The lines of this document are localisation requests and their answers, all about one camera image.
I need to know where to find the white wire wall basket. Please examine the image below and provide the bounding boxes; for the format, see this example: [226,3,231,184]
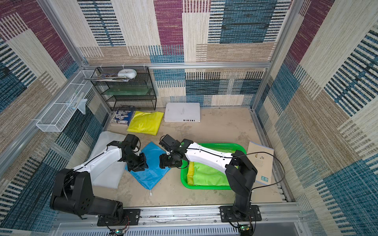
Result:
[36,70,93,132]

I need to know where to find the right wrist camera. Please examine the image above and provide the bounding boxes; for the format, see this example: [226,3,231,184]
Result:
[159,134,181,155]

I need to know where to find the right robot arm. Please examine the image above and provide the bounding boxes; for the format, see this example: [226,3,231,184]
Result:
[159,135,258,221]

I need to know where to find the white flat box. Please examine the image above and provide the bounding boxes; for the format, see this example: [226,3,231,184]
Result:
[164,103,200,123]

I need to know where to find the blue printed packet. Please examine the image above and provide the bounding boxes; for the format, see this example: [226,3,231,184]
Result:
[111,110,134,125]

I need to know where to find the white folded raincoat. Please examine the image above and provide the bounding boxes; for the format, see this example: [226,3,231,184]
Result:
[73,131,126,189]

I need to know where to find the white round object on shelf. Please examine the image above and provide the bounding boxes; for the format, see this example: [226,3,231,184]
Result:
[117,69,137,79]

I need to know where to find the blue raincoat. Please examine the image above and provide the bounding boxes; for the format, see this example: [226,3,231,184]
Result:
[130,142,170,190]

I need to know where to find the small yellow folded raincoat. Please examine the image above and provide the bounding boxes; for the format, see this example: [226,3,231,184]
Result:
[127,111,164,136]

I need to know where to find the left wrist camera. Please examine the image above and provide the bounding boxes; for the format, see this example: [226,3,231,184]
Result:
[124,134,141,153]

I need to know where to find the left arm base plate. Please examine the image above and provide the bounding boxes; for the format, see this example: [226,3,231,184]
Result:
[97,208,141,227]

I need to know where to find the green plastic basket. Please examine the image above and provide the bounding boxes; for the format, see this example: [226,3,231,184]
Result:
[180,143,246,190]

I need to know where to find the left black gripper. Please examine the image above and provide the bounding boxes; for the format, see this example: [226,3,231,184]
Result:
[122,151,150,171]

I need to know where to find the cardboard box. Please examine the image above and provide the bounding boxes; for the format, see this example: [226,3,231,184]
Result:
[247,141,274,185]

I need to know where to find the large yellow raincoat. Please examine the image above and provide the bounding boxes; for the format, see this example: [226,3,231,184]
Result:
[187,162,195,186]

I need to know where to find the lime green raincoat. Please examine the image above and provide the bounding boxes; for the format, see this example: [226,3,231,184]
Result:
[192,162,229,186]

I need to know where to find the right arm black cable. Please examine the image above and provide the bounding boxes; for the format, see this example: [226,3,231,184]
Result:
[236,151,286,192]

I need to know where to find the black wire shelf rack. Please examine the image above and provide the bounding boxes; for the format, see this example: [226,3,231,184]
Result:
[90,66,157,111]

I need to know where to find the magazines on shelf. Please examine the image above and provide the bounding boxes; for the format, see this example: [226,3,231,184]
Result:
[85,74,131,82]

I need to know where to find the aluminium front rail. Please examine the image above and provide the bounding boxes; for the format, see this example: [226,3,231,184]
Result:
[49,203,311,236]

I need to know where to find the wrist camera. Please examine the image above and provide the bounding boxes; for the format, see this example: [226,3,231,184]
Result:
[159,134,181,155]
[124,134,141,153]

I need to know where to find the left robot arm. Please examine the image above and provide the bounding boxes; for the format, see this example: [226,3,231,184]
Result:
[50,141,148,226]

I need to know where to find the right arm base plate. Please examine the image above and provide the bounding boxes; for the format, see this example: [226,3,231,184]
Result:
[219,205,262,223]

